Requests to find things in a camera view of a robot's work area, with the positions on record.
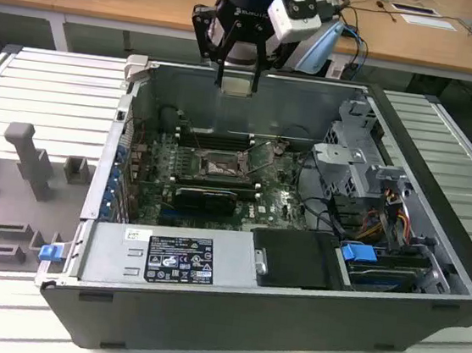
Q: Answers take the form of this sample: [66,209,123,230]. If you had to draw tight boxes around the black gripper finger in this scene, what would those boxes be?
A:
[246,21,300,101]
[184,3,244,91]

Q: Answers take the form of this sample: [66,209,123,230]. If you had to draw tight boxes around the silver CPU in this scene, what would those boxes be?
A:
[220,76,253,99]

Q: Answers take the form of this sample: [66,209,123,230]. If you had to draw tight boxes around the thin metal locking lever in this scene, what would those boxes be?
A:
[244,137,264,157]
[189,126,205,157]

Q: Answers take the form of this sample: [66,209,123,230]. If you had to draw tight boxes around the metal socket cover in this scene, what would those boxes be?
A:
[238,136,279,180]

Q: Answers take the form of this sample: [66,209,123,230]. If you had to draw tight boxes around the black RAM slot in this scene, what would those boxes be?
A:
[178,134,256,154]
[171,171,257,190]
[172,177,259,201]
[180,125,255,145]

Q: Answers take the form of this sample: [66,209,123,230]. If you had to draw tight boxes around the CPU socket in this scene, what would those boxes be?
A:
[192,146,255,183]

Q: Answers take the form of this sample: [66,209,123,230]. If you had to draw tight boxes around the white power adapter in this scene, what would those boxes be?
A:
[326,61,346,80]

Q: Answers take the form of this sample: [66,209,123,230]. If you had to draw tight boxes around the grey metal drive cage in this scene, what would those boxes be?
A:
[306,94,415,205]

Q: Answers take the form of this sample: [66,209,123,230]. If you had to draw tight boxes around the green motherboard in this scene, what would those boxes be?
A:
[126,124,321,244]

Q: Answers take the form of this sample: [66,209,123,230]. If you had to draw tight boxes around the black graphics card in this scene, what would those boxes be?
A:
[171,184,238,219]

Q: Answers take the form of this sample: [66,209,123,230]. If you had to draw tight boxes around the dark flat tablet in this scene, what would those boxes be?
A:
[391,2,442,18]

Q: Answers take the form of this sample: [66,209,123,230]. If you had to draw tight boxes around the blue card retainer clips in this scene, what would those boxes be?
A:
[102,143,129,220]

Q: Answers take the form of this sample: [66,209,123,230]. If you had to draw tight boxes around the black plastic shroud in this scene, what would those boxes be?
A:
[244,224,349,296]

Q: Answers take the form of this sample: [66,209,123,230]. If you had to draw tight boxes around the hard disk in blue carrier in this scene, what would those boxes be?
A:
[336,239,423,297]

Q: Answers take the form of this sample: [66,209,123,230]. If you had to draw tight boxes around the grey power supply unit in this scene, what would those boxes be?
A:
[76,212,264,303]

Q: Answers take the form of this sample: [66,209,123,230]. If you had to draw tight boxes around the black open PC case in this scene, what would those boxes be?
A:
[27,46,472,353]

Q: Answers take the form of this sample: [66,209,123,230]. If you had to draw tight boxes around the grey parts rack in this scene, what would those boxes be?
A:
[0,119,101,284]

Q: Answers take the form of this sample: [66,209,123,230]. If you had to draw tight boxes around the blue case latch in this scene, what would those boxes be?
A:
[38,243,63,263]

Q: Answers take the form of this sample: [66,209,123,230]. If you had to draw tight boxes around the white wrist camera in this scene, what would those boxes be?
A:
[263,0,326,47]

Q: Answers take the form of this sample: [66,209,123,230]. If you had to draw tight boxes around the grey case handle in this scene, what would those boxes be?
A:
[121,53,151,86]

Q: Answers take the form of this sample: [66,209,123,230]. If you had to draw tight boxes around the blue cable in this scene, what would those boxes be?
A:
[337,25,371,71]

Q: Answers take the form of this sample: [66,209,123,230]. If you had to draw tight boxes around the black cable loop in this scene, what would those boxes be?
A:
[291,149,353,236]

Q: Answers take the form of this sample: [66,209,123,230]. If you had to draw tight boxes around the coloured wire bundle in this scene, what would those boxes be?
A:
[360,186,417,248]

